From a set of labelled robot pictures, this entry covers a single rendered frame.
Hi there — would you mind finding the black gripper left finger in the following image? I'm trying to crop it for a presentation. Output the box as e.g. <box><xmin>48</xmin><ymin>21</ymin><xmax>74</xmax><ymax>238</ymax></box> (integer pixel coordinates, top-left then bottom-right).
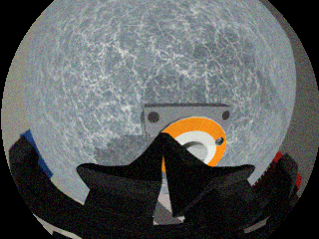
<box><xmin>76</xmin><ymin>131</ymin><xmax>164</xmax><ymax>216</ymax></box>

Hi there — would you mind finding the orange round plate with white inner ring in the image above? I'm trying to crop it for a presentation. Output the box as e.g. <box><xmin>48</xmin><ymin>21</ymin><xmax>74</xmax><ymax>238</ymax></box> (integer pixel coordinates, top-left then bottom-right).
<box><xmin>160</xmin><ymin>116</ymin><xmax>227</xmax><ymax>167</ymax></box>

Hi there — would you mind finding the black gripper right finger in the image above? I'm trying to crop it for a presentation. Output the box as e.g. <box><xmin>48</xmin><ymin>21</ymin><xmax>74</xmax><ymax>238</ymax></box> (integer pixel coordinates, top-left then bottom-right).
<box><xmin>163</xmin><ymin>132</ymin><xmax>255</xmax><ymax>218</ymax></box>

